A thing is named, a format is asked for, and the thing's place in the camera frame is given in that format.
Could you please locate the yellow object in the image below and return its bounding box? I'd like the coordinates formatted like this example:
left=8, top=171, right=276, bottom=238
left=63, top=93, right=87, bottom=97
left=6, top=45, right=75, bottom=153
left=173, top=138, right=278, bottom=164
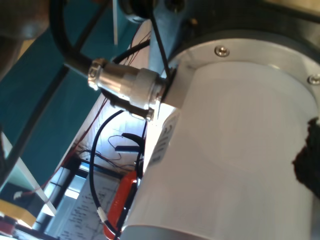
left=0, top=198, right=38, bottom=227

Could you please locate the orange plastic object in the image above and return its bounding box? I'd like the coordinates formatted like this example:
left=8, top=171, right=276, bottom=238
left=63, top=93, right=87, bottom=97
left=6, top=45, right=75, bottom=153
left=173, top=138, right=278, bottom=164
left=102, top=169, right=146, bottom=240

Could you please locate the blue-green panel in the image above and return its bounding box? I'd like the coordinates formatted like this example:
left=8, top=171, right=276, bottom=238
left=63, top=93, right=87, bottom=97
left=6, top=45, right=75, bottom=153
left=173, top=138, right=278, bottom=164
left=0, top=0, right=153, bottom=208

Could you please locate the black cable with white label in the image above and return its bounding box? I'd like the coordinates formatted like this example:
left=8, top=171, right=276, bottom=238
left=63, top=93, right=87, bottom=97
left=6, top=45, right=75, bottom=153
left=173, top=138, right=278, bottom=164
left=89, top=109, right=151, bottom=240

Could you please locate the whiteboard with writing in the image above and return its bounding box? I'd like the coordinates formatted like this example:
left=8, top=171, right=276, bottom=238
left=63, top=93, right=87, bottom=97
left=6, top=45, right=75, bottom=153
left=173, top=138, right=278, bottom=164
left=56, top=172, right=121, bottom=240

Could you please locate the thin black cable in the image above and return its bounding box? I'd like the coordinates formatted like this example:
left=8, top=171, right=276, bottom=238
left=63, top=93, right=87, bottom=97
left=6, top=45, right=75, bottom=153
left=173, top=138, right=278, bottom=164
left=148, top=13, right=176, bottom=81

